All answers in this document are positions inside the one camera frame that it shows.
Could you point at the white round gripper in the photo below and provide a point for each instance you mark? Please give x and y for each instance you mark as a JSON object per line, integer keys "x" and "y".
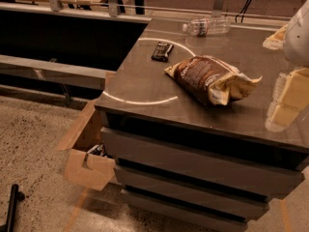
{"x": 297, "y": 39}

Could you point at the brown chip bag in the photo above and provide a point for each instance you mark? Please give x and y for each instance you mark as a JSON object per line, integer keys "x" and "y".
{"x": 212, "y": 81}

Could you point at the clear plastic water bottle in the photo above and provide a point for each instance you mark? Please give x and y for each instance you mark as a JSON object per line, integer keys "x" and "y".
{"x": 209, "y": 26}

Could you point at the grey drawer cabinet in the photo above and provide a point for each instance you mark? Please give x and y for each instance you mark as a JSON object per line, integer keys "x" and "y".
{"x": 218, "y": 166}

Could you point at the black snack bar packet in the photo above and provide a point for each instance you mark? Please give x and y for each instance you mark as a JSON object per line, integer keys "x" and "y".
{"x": 161, "y": 52}

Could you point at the open cardboard box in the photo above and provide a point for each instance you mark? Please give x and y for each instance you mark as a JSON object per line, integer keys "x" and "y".
{"x": 83, "y": 167}

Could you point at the black metal leg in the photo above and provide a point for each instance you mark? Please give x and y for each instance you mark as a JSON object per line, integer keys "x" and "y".
{"x": 15, "y": 196}

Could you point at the grey metal shelf rail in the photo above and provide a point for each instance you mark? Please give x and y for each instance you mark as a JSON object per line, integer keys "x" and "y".
{"x": 55, "y": 72}

